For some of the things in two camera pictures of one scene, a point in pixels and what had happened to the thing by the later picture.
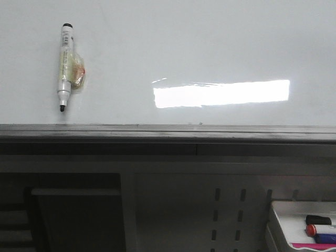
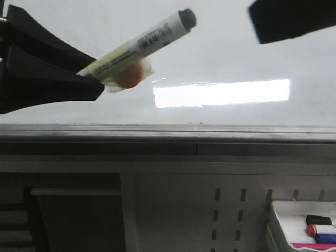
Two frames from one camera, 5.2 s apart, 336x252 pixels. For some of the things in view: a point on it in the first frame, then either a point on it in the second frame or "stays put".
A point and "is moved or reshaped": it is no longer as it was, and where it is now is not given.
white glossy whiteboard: [171, 62] stays put
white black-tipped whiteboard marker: [72, 71] is moved or reshaped
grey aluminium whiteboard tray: [161, 139] stays put
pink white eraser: [317, 247] stays put
